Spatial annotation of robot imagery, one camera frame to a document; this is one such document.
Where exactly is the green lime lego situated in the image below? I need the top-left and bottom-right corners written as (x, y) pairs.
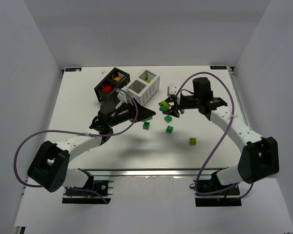
top-left (158, 101), bottom-right (170, 112)

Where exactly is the red curved lego brick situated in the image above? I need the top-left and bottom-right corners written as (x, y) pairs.
top-left (101, 84), bottom-right (113, 94)

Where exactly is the orange long lego brick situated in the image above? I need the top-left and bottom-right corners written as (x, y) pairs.
top-left (113, 76), bottom-right (122, 83)

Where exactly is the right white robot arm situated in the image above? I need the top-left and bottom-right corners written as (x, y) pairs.
top-left (165, 77), bottom-right (279, 187)

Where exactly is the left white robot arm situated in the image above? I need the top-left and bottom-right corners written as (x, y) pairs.
top-left (27, 102), bottom-right (156, 193)

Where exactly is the green long lego brick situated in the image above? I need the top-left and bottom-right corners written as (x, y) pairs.
top-left (142, 117), bottom-right (153, 122)

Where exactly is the green square lego upper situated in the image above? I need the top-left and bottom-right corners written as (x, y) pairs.
top-left (164, 115), bottom-right (172, 123)

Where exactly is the green upturned square lego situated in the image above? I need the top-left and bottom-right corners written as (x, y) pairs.
top-left (143, 121), bottom-right (150, 130)

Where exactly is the green square lego lower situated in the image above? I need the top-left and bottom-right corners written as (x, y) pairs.
top-left (166, 125), bottom-right (174, 134)

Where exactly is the white slotted container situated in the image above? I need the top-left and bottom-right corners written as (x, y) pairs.
top-left (126, 70), bottom-right (160, 106)

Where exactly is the black slotted container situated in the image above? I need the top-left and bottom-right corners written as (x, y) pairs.
top-left (94, 67), bottom-right (130, 104)

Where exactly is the lime square lego brick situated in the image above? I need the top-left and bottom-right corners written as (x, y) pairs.
top-left (189, 138), bottom-right (197, 145)

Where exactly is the right blue corner label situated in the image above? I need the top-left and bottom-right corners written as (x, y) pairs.
top-left (210, 65), bottom-right (227, 70)

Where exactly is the blue corner label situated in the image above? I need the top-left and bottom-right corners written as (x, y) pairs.
top-left (65, 67), bottom-right (82, 72)
top-left (210, 65), bottom-right (227, 70)

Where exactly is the left blue corner label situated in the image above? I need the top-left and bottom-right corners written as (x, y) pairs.
top-left (65, 67), bottom-right (82, 72)

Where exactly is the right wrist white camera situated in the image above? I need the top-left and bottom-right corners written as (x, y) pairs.
top-left (167, 84), bottom-right (178, 97)

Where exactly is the wrist white camera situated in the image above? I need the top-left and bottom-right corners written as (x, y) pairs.
top-left (167, 84), bottom-right (178, 97)
top-left (116, 86), bottom-right (132, 104)

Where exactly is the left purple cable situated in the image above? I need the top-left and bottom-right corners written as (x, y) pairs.
top-left (14, 88), bottom-right (139, 204)

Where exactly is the purple cable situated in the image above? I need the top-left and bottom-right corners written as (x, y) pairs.
top-left (177, 72), bottom-right (255, 199)
top-left (14, 88), bottom-right (139, 204)

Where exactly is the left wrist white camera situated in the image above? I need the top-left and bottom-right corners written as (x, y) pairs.
top-left (116, 86), bottom-right (132, 104)

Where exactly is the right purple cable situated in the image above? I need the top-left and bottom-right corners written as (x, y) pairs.
top-left (177, 72), bottom-right (255, 199)

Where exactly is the aluminium table front rail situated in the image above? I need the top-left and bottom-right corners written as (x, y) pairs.
top-left (75, 168), bottom-right (225, 177)

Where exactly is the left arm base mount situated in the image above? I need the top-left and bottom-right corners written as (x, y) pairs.
top-left (62, 169), bottom-right (113, 205)

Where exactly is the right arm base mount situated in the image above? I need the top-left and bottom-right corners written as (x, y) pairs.
top-left (189, 170), bottom-right (242, 208)

